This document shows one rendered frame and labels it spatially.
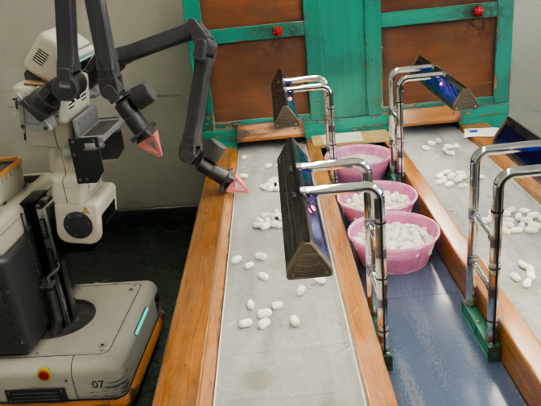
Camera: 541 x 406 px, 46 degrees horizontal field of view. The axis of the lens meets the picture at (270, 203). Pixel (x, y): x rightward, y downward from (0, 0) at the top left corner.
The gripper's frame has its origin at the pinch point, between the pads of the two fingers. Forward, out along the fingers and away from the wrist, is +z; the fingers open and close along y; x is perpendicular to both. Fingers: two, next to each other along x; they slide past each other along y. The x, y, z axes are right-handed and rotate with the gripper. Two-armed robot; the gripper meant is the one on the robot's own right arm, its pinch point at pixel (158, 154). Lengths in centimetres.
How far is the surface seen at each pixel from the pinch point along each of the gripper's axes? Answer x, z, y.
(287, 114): -40.8, 11.2, 3.8
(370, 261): -49, 39, -55
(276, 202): -18.9, 38.4, 15.8
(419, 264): -55, 61, -27
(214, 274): -7.5, 29.9, -38.4
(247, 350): -17, 37, -70
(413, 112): -75, 55, 82
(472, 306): -63, 64, -53
